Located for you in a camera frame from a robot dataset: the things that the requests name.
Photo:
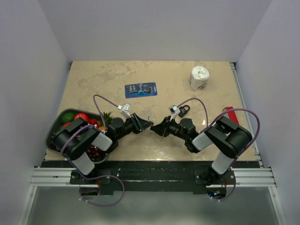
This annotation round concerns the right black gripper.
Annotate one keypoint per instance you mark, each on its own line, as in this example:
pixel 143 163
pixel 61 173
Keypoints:
pixel 162 129

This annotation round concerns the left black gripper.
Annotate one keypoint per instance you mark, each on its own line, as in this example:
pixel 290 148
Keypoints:
pixel 140 123

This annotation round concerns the black padlock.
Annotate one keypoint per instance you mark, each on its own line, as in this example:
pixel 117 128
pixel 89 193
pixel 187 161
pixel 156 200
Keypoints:
pixel 183 110

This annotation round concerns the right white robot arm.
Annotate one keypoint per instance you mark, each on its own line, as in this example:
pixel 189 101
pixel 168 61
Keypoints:
pixel 229 137

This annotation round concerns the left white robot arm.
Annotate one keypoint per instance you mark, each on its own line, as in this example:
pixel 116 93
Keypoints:
pixel 74 140

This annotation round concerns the blue blister card package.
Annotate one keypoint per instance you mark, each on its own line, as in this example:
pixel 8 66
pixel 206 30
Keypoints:
pixel 140 90

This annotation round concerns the red strawberries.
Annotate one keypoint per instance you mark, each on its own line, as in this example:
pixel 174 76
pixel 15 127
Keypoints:
pixel 95 123

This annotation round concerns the purple grapes bunch front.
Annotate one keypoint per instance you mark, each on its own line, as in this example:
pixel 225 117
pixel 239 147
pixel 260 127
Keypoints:
pixel 95 154

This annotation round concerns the white paper roll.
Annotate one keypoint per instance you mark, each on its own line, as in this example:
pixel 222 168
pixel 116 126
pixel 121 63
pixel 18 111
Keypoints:
pixel 199 78

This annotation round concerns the red box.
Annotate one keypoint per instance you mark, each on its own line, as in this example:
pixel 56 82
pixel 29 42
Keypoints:
pixel 230 115

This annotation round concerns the green lime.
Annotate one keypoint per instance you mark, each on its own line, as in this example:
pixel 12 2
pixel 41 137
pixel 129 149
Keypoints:
pixel 67 117

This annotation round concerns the dark green fruit tray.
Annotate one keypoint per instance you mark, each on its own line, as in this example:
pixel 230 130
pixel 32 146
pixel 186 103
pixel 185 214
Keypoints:
pixel 56 126

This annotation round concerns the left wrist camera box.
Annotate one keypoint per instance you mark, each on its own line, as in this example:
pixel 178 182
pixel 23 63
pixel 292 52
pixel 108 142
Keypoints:
pixel 124 110

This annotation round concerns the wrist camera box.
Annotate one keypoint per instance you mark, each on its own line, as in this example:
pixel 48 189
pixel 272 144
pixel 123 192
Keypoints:
pixel 174 110
pixel 124 110

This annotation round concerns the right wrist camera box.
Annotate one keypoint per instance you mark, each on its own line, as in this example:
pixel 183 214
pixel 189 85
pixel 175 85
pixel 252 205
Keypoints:
pixel 174 110

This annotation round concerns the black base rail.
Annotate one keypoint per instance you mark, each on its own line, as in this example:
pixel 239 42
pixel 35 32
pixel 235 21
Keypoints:
pixel 143 176

